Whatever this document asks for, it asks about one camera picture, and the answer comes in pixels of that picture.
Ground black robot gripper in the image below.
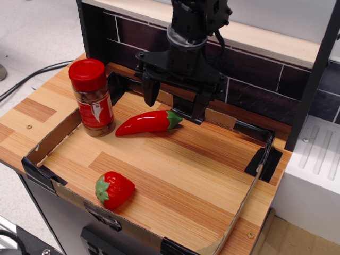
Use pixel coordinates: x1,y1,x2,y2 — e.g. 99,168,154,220
135,41,227,121

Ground red capped spice bottle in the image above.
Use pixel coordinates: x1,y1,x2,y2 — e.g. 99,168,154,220
68,58,115,137

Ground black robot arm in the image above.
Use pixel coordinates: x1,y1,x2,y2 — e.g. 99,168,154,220
135,1,232,124

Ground taped cardboard fence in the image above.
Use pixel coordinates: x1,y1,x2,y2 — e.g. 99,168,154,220
22,81,285,254

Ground red toy chili pepper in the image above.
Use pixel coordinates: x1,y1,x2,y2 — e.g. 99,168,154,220
115,110,183,137

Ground dark shelf unit brick backsplash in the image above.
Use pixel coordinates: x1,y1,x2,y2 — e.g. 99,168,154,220
77,1,339,151

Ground red toy strawberry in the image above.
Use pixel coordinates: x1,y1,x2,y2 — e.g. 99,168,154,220
95,171,135,210

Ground black device under table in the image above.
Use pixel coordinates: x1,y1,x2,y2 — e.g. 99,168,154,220
80,227,160,254

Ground white drainboard counter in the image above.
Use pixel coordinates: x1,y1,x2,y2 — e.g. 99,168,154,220
270,55,340,240

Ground black equipment bottom left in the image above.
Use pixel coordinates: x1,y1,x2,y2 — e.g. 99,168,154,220
1,227,62,254

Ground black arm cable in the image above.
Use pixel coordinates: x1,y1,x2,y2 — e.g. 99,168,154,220
205,29,226,61

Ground black floor cables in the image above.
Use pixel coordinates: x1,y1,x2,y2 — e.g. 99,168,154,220
0,60,73,102

